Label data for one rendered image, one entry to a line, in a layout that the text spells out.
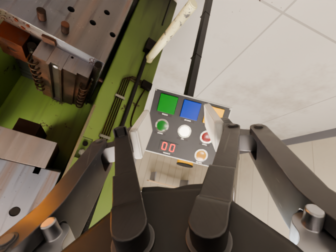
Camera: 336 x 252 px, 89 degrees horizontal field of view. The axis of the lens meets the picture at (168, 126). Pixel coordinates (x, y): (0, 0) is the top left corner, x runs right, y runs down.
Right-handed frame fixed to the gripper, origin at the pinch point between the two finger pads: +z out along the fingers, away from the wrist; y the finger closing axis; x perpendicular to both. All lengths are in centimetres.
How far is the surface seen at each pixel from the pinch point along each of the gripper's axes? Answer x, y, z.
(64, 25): 24, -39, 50
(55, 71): 9, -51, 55
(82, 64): 11, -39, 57
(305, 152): -152, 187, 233
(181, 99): -8, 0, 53
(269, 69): -12, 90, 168
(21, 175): -22, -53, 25
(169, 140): -25, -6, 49
